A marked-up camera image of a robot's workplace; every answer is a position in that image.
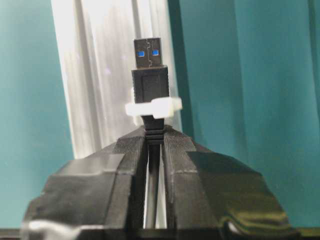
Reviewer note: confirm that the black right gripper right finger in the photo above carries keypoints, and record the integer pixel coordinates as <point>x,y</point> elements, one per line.
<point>212,196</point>

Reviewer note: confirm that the silver aluminium rail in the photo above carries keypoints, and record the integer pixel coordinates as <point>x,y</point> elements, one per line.
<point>95,40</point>

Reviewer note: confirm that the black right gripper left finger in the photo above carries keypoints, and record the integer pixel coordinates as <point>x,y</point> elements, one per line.
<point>98,197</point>

